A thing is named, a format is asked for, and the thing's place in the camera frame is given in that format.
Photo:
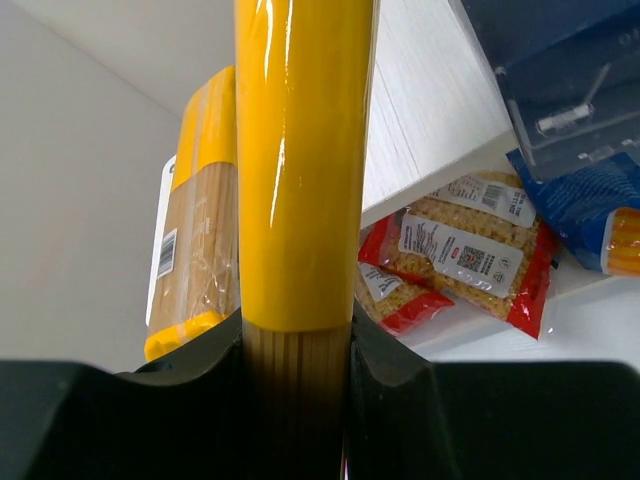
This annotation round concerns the white two-tier shelf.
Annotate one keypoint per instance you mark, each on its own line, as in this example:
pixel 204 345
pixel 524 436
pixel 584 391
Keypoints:
pixel 435 116

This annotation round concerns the red macaroni bag left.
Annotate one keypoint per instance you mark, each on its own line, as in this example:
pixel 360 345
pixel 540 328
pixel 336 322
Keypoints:
pixel 394 304

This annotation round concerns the red macaroni bag right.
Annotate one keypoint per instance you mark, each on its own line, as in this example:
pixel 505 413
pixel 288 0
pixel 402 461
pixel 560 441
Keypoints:
pixel 479 238

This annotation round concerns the blue and orange pasta bag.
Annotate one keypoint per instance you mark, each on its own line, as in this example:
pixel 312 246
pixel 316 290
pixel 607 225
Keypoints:
pixel 594 211

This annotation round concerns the blue Barilla pasta box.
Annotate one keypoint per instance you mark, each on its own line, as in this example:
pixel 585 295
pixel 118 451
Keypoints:
pixel 568 74

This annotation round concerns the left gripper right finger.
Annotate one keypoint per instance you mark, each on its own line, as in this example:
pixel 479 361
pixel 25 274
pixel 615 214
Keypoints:
pixel 410 418

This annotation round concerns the yellow spaghetti bag on shelf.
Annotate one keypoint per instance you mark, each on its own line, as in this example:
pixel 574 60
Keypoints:
pixel 197 279

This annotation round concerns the red macaroni bag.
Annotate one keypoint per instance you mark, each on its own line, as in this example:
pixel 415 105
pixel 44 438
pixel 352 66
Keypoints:
pixel 479 238
pixel 394 304

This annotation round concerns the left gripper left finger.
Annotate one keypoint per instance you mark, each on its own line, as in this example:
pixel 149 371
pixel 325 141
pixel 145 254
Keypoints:
pixel 178 417

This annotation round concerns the yellow spaghetti bag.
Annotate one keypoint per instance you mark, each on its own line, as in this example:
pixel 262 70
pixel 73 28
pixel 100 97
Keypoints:
pixel 197 279
pixel 303 86

